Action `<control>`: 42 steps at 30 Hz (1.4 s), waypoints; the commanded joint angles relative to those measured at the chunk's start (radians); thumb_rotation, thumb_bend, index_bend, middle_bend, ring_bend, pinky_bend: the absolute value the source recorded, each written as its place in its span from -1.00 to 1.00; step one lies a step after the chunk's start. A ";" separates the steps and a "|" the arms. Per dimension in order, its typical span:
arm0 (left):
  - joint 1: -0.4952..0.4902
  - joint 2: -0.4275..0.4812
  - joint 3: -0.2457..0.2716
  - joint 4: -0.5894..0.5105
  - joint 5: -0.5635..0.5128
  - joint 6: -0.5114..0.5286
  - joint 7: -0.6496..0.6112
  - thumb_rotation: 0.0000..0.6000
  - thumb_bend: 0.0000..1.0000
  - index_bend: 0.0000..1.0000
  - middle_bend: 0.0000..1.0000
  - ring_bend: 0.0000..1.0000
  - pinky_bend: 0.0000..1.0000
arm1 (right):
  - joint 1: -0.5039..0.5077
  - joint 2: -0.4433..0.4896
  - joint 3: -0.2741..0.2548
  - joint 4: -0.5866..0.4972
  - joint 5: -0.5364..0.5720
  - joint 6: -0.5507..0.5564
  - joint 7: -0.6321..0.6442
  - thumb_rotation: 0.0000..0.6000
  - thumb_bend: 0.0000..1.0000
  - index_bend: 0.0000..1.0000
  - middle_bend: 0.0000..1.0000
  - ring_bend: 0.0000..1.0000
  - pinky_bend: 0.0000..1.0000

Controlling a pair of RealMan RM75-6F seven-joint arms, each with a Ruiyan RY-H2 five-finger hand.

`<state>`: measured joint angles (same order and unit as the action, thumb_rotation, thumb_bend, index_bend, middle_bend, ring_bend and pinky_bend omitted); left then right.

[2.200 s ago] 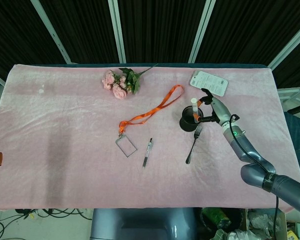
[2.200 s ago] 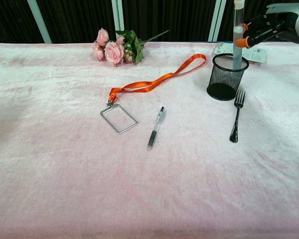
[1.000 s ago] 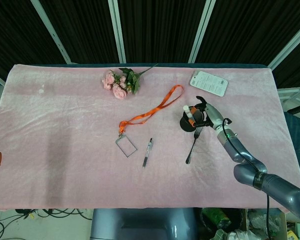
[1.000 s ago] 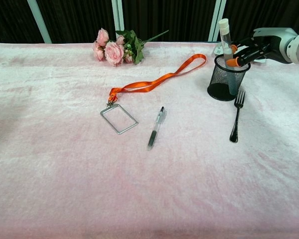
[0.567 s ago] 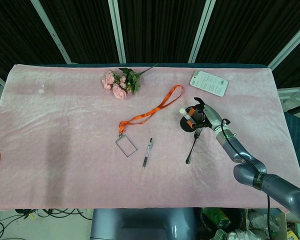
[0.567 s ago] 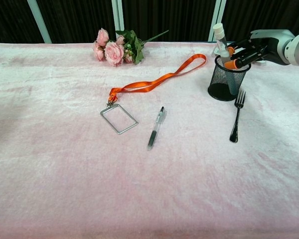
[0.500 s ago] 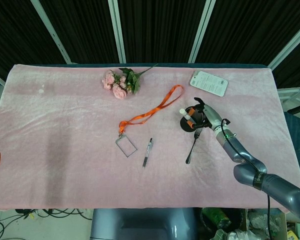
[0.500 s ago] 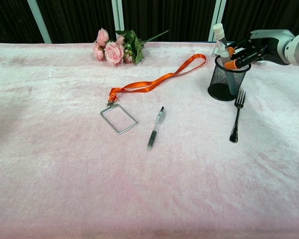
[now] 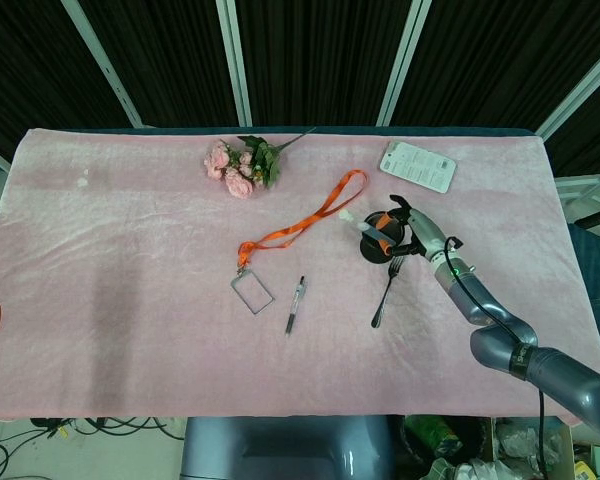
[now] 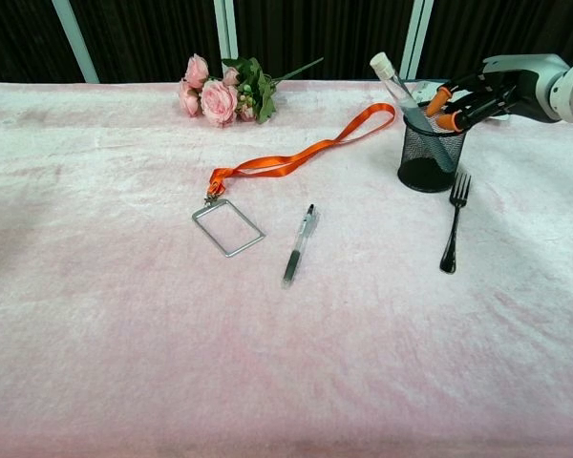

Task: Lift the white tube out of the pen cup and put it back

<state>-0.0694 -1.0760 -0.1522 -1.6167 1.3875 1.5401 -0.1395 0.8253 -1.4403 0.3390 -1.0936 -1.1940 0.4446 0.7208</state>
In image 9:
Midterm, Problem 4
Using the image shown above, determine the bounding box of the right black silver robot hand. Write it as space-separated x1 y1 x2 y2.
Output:
378 194 450 265

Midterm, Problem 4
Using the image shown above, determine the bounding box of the white tube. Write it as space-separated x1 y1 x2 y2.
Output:
338 209 392 247

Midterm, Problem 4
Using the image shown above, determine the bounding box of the black cup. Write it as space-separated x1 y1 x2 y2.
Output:
358 210 412 265

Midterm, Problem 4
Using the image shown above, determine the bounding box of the white printed package card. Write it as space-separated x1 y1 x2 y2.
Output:
379 140 459 195

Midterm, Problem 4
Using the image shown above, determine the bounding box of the silver metal fork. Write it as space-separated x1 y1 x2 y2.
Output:
370 257 405 330

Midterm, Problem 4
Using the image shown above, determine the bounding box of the black gel pen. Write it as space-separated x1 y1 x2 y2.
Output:
284 275 309 336

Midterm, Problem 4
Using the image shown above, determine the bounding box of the white metal rack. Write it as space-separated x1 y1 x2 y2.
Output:
554 168 600 236

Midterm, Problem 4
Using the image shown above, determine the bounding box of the pink plush table cloth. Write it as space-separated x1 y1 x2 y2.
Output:
0 128 600 427

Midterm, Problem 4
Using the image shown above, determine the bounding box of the black curtain panel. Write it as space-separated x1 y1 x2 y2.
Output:
394 0 600 132
545 64 600 177
0 0 132 169
78 0 241 129
234 0 412 129

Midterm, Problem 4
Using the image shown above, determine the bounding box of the pink artificial flower bouquet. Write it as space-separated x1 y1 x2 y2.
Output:
203 127 317 200

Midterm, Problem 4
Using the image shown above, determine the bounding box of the green plastic packet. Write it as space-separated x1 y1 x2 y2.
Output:
404 414 462 457

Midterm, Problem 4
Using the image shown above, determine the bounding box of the white crumpled plastic bag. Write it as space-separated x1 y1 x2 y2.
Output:
424 422 566 480

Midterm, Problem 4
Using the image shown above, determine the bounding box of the brown cardboard box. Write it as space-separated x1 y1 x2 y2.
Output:
479 417 579 480

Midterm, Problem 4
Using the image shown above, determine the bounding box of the grey-blue robot torso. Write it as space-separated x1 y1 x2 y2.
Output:
178 415 406 480

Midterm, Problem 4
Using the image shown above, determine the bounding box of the orange lanyard strap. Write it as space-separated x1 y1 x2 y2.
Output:
238 169 370 274

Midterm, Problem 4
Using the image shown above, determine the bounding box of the black floor cable bundle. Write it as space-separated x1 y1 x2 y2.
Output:
0 416 187 480

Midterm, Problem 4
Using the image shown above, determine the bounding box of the silver frame badge holder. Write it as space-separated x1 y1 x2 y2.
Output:
229 269 277 316

